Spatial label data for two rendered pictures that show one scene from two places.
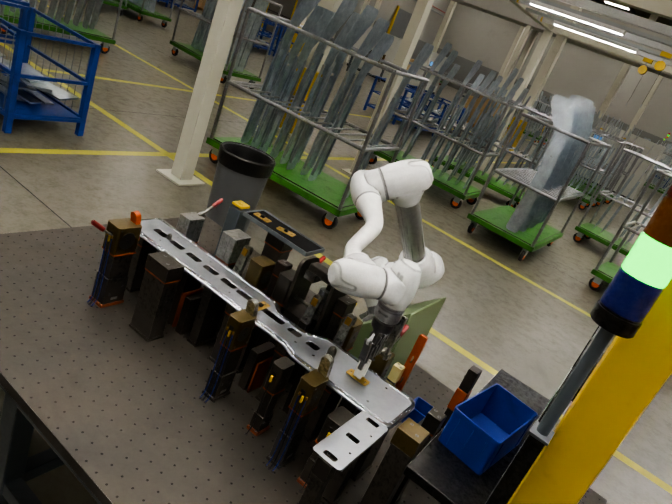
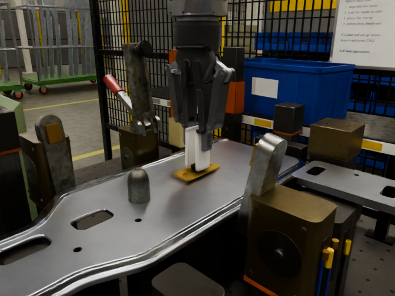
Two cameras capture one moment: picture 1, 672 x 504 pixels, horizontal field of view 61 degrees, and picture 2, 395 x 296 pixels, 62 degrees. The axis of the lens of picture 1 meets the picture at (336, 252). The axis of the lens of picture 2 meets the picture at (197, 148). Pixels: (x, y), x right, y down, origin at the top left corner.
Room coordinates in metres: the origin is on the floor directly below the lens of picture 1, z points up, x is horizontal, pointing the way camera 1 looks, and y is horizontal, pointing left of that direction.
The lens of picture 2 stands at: (1.53, 0.27, 1.23)
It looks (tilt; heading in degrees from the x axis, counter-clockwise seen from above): 19 degrees down; 287
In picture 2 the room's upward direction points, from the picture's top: straight up
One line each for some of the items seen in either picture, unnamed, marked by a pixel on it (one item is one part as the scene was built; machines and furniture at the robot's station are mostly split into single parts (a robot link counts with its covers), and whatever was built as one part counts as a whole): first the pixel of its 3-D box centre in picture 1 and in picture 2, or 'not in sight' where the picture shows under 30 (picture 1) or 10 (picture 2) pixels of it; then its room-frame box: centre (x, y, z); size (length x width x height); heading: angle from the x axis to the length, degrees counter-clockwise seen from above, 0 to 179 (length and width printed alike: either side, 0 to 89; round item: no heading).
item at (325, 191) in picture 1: (312, 120); not in sight; (6.51, 0.81, 0.89); 1.90 x 1.00 x 1.77; 68
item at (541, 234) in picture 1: (539, 187); not in sight; (8.50, -2.38, 0.89); 1.90 x 1.00 x 1.77; 153
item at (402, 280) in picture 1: (398, 282); not in sight; (1.68, -0.22, 1.39); 0.13 x 0.11 x 0.16; 114
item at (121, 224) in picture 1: (112, 263); not in sight; (1.98, 0.80, 0.88); 0.14 x 0.09 x 0.36; 154
